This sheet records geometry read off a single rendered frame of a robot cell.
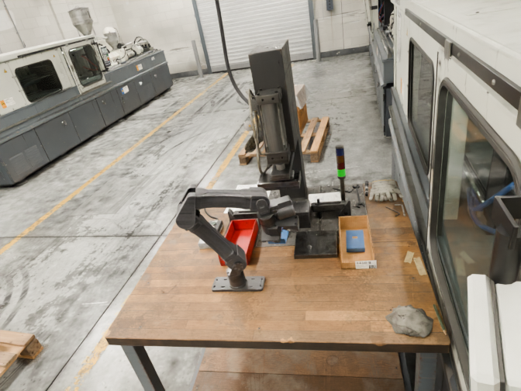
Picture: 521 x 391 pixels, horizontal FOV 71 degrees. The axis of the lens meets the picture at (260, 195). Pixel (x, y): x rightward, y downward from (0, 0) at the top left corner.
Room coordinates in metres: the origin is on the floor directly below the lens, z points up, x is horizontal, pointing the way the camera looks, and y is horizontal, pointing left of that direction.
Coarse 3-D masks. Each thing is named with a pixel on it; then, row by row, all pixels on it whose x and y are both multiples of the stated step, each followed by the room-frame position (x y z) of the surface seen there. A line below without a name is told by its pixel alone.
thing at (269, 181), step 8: (272, 168) 1.43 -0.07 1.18; (280, 168) 1.40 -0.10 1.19; (288, 168) 1.40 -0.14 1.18; (264, 176) 1.45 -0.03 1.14; (272, 176) 1.36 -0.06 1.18; (280, 176) 1.36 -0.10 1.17; (288, 176) 1.35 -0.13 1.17; (296, 176) 1.39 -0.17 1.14; (264, 184) 1.38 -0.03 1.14; (272, 184) 1.38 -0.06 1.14; (280, 184) 1.37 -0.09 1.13; (288, 184) 1.36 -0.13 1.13; (296, 184) 1.35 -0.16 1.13
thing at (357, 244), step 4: (348, 232) 1.25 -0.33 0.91; (352, 232) 1.24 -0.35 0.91; (356, 232) 1.23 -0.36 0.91; (360, 232) 1.23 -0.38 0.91; (348, 236) 1.22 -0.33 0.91; (352, 236) 1.22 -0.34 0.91; (360, 236) 1.20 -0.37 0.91; (348, 240) 1.19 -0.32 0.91; (352, 240) 1.18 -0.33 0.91; (356, 240) 1.18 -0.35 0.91; (360, 240) 1.17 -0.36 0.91; (348, 244) 1.16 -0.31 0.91; (352, 244) 1.16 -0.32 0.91; (356, 244) 1.16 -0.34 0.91; (360, 244) 1.15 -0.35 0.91; (348, 248) 1.11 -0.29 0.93; (352, 248) 1.11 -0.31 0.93; (356, 248) 1.10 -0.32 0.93; (360, 248) 1.10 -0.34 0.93; (364, 248) 1.10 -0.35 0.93
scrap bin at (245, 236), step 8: (232, 224) 1.42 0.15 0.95; (240, 224) 1.43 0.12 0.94; (248, 224) 1.42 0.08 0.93; (256, 224) 1.39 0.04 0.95; (232, 232) 1.40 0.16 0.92; (240, 232) 1.41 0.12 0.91; (248, 232) 1.40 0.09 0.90; (256, 232) 1.36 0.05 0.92; (232, 240) 1.36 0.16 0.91; (240, 240) 1.34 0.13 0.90; (248, 240) 1.33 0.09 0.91; (248, 248) 1.21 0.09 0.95; (248, 256) 1.19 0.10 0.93; (224, 264) 1.20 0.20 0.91; (248, 264) 1.17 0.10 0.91
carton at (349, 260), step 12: (348, 216) 1.27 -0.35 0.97; (360, 216) 1.26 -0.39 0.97; (348, 228) 1.27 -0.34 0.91; (360, 228) 1.26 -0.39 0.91; (348, 252) 1.12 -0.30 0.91; (360, 252) 1.11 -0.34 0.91; (372, 252) 1.02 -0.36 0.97; (348, 264) 1.04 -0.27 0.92; (360, 264) 1.03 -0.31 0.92; (372, 264) 1.01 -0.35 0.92
